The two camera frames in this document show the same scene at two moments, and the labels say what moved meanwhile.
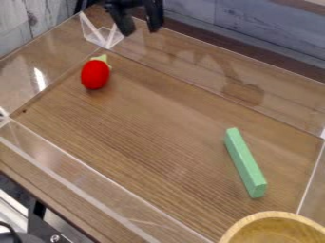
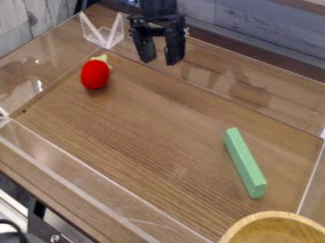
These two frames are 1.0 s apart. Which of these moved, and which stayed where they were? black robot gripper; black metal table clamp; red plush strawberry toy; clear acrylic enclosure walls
Moved: black robot gripper
Stayed: red plush strawberry toy; black metal table clamp; clear acrylic enclosure walls
